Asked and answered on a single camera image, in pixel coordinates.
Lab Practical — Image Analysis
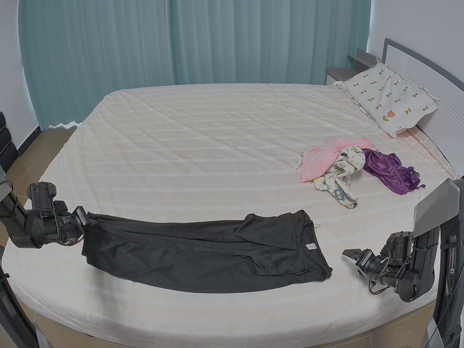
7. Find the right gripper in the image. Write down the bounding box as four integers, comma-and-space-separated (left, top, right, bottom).
342, 249, 391, 282

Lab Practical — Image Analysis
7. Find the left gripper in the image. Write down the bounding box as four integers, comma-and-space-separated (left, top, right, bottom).
58, 206, 91, 246

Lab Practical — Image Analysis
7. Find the black T-shirt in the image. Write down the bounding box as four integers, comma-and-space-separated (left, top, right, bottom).
80, 210, 333, 294

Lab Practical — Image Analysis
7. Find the bed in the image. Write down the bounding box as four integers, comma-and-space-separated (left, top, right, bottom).
2, 38, 464, 340

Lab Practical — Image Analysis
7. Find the white printed garment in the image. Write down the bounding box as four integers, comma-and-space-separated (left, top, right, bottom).
290, 146, 366, 210

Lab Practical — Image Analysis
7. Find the purple garment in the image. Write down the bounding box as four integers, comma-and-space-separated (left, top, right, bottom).
362, 149, 426, 196

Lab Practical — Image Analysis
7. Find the pink garment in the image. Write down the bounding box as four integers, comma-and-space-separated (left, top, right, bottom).
300, 137, 377, 183

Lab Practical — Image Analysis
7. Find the white printed pillow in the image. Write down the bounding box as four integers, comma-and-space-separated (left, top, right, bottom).
333, 58, 439, 139

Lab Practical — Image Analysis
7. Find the blue-green curtain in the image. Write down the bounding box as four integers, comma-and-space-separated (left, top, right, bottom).
168, 0, 373, 85
18, 0, 177, 131

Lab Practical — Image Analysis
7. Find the grey bedside table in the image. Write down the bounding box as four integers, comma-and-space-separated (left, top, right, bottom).
326, 48, 379, 85

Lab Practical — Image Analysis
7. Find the black cable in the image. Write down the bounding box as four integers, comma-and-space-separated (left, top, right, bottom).
368, 267, 396, 296

